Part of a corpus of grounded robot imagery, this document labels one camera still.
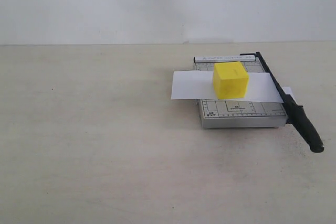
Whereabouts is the small grey-lavender card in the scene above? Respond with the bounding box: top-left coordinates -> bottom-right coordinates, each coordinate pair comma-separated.
282,87 -> 293,97

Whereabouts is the yellow cube block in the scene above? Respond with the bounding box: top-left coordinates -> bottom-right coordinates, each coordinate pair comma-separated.
213,61 -> 249,100

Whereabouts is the black cutter blade arm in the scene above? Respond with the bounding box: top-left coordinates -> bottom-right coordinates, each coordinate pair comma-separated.
239,52 -> 324,153

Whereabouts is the grey paper cutter base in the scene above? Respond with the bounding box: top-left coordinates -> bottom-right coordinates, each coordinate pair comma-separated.
193,53 -> 287,129

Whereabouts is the white paper strip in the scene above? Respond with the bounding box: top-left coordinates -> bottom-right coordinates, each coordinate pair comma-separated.
171,70 -> 282,103

